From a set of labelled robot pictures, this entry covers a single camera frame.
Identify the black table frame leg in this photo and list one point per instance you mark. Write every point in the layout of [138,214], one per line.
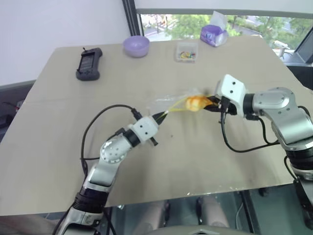
[248,213]

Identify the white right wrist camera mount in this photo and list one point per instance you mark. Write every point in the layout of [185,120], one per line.
[231,89]

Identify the round golden crosshatched bread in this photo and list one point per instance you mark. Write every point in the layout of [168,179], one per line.
[194,102]

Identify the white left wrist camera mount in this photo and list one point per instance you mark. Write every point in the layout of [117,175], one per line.
[145,127]

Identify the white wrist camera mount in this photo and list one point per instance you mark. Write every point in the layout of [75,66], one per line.
[231,89]
[145,127]

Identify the purple plastic bowl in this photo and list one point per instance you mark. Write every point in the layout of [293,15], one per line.
[136,46]

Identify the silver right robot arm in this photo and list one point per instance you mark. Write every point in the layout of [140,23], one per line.
[286,115]

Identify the black handheld controller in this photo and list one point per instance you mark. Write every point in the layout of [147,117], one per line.
[88,64]

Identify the grey robot chest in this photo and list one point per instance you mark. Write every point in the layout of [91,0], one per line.
[195,230]

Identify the dark window frame pillar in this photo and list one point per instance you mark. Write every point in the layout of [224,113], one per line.
[133,17]

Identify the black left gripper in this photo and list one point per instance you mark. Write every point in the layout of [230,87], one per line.
[153,142]

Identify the black monitor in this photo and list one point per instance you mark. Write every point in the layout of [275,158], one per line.
[304,56]

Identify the grey rounded robot leg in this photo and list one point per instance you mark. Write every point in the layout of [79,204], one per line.
[152,213]
[214,211]

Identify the clear box of colourful pins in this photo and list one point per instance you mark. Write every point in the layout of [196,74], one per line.
[185,52]

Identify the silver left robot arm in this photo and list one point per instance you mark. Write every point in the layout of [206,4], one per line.
[112,151]

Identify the purple tissue pack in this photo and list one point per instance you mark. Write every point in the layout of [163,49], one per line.
[212,35]

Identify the white device on stand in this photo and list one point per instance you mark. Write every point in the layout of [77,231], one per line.
[281,46]

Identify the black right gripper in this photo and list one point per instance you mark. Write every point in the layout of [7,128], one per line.
[231,109]

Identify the clear yellow-zip plastic bag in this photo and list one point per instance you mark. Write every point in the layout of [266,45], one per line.
[171,104]

